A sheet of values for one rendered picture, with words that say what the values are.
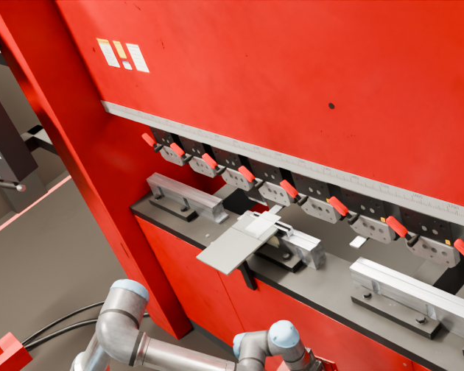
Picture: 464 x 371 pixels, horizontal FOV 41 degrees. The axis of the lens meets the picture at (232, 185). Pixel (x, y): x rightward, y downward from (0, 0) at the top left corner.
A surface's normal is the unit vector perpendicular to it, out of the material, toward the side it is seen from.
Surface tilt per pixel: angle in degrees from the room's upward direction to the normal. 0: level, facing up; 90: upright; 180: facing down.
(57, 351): 0
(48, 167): 90
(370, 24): 90
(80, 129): 90
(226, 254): 0
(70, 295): 0
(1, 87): 90
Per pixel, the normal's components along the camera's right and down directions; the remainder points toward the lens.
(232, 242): -0.31, -0.78
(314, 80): -0.70, 0.57
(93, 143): 0.64, 0.25
